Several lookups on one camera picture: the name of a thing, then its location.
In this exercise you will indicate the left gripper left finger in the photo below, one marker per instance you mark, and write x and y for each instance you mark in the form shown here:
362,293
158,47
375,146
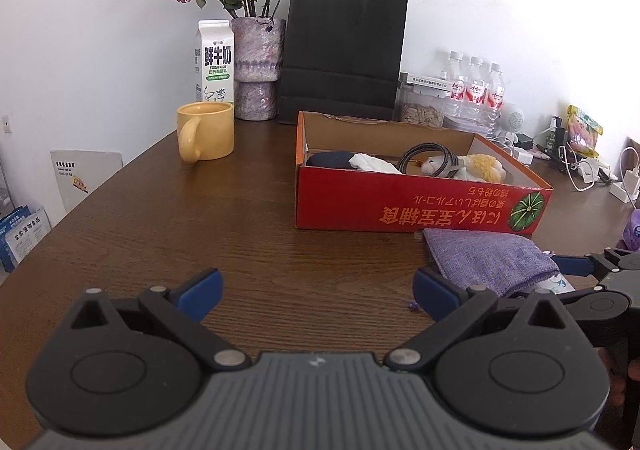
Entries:
176,314

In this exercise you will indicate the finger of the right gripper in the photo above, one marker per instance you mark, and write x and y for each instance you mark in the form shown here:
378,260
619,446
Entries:
611,260
589,306

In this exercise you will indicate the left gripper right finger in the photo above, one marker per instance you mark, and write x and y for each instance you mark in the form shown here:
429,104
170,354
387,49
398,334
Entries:
457,313

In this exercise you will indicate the clear cotton swab box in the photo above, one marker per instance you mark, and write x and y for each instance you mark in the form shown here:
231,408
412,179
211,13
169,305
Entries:
556,285

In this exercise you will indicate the purple cloth pouch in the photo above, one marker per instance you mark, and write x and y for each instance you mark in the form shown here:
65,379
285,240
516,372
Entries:
505,263

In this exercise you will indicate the yellow white plush toy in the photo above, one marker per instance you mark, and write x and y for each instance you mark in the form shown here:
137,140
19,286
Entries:
475,167

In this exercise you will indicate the white diaper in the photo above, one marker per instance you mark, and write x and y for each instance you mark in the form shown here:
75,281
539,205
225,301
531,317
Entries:
371,164

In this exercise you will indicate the navy zip pouch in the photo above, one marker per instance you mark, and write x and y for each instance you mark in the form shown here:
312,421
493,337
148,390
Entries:
334,160

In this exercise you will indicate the purple tissue pack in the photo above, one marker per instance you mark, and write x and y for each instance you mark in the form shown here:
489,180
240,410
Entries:
631,232

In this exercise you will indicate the snack bag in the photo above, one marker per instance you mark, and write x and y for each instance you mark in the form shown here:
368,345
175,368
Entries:
583,132

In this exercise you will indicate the red cardboard box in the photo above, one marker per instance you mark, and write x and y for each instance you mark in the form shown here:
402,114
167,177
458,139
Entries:
356,200

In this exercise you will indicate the white robot speaker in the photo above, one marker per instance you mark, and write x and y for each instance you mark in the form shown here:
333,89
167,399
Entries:
510,122

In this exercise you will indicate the white paper sign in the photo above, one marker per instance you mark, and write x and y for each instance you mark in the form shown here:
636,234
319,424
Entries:
79,173

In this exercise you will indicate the yellow ceramic mug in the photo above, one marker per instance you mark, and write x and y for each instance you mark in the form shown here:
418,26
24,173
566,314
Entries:
205,131

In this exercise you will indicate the water bottle middle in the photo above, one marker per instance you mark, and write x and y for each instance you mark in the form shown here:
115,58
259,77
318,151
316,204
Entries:
474,90

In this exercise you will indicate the water bottle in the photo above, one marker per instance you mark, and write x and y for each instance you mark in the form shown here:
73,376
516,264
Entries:
494,97
474,90
453,74

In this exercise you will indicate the water bottle left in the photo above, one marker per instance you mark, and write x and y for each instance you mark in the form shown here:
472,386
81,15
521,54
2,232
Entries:
453,74

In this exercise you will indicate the water bottle right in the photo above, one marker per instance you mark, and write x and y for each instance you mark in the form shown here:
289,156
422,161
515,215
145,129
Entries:
494,97

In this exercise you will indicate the clear jar of seeds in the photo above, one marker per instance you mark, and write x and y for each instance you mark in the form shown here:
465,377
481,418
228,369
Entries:
420,108

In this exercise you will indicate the white flat box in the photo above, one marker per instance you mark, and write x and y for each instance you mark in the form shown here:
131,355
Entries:
425,81

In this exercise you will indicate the milk carton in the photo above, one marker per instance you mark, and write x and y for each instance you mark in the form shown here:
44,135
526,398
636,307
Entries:
214,61

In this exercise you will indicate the black paper bag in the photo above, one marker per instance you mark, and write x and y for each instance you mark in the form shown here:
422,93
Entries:
341,57

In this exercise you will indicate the purple ceramic vase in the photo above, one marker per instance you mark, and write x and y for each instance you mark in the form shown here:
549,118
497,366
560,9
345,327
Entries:
259,43

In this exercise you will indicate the white charger with cable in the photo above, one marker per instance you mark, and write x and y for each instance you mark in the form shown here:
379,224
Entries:
627,189

